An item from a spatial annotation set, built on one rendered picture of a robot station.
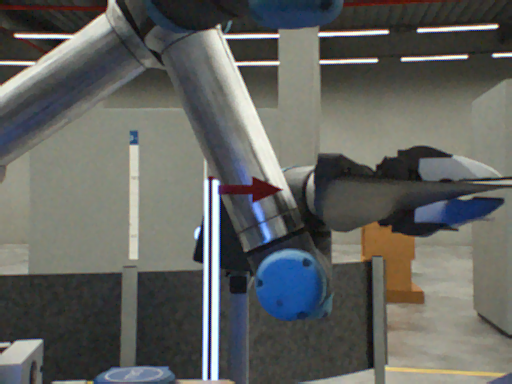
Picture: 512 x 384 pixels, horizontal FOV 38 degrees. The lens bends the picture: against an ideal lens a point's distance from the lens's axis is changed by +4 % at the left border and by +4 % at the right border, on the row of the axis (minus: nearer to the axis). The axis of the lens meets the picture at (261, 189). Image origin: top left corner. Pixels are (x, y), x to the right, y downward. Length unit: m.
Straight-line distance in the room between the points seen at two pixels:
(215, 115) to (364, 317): 2.06
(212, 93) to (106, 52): 0.22
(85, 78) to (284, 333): 1.70
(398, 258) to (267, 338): 6.32
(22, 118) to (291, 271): 0.43
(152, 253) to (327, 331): 4.32
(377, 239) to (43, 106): 7.85
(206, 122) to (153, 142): 6.04
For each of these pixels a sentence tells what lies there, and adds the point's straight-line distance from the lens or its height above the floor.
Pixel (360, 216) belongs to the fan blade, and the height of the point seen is 1.16.
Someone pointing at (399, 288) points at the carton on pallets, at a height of 0.17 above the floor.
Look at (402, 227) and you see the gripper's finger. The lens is 0.77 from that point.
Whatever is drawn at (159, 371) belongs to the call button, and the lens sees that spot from 0.39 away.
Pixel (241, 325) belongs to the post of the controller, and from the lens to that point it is 1.15.
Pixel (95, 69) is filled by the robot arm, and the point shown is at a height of 1.34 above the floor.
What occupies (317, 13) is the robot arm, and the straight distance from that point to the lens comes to 0.57.
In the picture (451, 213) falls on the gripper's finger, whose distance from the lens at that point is 0.72.
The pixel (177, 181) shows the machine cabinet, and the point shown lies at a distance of 6.77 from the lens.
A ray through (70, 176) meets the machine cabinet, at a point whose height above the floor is 1.42.
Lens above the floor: 1.17
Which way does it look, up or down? 1 degrees up
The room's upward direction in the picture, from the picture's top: straight up
